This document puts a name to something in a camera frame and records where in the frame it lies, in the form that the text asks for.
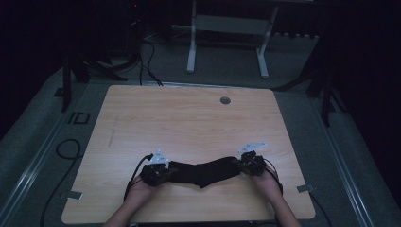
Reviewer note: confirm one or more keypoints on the metal floor rail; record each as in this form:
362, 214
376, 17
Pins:
343, 164
28, 175

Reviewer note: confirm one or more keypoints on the dark equipment tower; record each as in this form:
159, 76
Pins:
135, 31

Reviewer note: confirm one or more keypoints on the person's left hand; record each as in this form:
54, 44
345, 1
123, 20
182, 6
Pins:
138, 192

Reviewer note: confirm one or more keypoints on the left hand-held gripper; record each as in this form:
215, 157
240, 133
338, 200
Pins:
155, 175

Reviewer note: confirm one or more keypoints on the white metal desk frame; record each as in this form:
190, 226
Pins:
231, 24

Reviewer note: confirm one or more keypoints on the black tripod stand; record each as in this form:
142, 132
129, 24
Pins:
326, 97
66, 85

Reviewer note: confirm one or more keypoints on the black sock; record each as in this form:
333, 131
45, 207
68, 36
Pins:
222, 168
187, 174

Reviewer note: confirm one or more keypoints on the person's right hand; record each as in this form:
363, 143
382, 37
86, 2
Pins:
268, 186

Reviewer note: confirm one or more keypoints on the grey tape piece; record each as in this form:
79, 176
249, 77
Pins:
305, 188
75, 195

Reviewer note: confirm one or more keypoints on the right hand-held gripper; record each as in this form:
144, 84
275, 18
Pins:
253, 164

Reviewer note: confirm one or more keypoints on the grey round table grommet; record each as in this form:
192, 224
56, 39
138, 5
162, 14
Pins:
225, 100

